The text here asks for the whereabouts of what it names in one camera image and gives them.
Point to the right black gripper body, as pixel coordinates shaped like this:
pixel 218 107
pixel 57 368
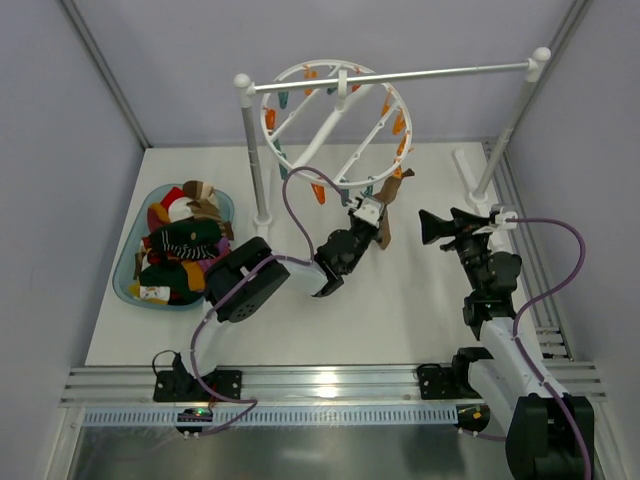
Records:
pixel 465 232

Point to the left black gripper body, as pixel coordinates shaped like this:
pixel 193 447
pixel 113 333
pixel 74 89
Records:
pixel 364 228

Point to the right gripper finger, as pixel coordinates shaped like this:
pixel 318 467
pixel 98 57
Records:
pixel 464 220
pixel 434 228

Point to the white round clip hanger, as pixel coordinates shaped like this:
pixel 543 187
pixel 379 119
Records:
pixel 346 85

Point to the dark green dotted sock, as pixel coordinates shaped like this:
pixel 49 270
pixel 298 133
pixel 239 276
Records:
pixel 189 231

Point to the black white striped sock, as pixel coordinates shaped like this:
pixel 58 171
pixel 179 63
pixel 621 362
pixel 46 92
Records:
pixel 191 252

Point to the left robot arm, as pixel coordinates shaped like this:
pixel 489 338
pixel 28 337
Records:
pixel 240 283

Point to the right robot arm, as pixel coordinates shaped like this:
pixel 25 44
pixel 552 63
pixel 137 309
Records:
pixel 549 432

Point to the pile of colourful socks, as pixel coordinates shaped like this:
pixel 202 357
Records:
pixel 165 279

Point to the teal plastic clip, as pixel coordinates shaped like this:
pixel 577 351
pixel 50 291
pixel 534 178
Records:
pixel 366 191

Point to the orange plastic clip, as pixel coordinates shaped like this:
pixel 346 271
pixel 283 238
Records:
pixel 319 193

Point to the white metal clothes rack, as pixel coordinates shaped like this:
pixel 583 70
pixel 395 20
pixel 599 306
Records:
pixel 532 69

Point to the translucent blue plastic basin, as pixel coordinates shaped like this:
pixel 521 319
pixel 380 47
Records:
pixel 123 274

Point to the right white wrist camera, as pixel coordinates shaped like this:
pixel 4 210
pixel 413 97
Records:
pixel 503 217

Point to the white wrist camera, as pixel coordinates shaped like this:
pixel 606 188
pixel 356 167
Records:
pixel 503 217
pixel 368 209

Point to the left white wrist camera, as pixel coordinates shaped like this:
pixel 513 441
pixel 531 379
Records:
pixel 368 209

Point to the aluminium mounting rail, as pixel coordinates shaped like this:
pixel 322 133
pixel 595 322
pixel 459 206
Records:
pixel 135 385

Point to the slotted cable duct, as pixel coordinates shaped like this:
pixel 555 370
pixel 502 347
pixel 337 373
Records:
pixel 279 415

